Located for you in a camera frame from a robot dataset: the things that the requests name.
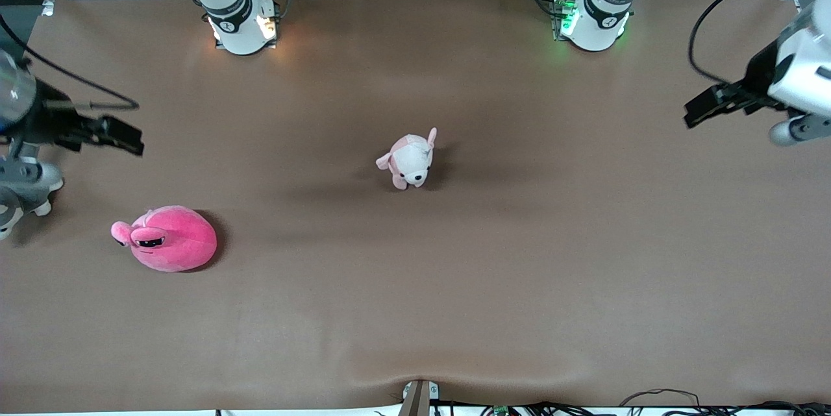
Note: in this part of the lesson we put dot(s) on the pink white dog plush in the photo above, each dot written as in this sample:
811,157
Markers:
410,163

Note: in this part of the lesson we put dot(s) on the round pink plush toy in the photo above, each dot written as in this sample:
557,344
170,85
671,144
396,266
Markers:
172,241

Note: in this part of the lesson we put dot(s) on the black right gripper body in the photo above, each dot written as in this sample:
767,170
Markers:
47,119

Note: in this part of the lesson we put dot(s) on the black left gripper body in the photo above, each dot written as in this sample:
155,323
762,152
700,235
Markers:
757,77

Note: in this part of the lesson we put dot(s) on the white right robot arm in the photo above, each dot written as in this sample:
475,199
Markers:
240,33

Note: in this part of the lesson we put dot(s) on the grey white husky plush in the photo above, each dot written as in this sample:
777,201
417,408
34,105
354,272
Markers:
29,198

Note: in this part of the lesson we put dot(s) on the brown metal camera mount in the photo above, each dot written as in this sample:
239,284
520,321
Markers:
417,400

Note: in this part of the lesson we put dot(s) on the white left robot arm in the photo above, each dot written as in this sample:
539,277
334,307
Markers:
808,72

